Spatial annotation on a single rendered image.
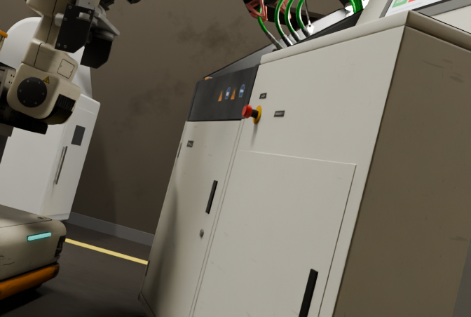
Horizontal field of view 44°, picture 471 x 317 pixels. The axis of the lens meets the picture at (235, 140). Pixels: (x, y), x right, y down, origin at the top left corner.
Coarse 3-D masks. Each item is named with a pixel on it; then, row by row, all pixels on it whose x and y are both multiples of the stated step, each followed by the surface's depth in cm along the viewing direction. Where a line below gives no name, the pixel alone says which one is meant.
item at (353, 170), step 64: (384, 0) 165; (320, 64) 126; (384, 64) 102; (448, 64) 102; (256, 128) 153; (320, 128) 118; (384, 128) 98; (448, 128) 102; (256, 192) 141; (320, 192) 110; (384, 192) 99; (448, 192) 103; (256, 256) 131; (320, 256) 104; (384, 256) 99; (448, 256) 103
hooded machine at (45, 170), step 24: (24, 24) 354; (24, 48) 352; (72, 120) 354; (24, 144) 344; (48, 144) 343; (72, 144) 364; (0, 168) 344; (24, 168) 343; (48, 168) 342; (72, 168) 375; (0, 192) 342; (24, 192) 342; (48, 192) 346; (72, 192) 386; (48, 216) 356
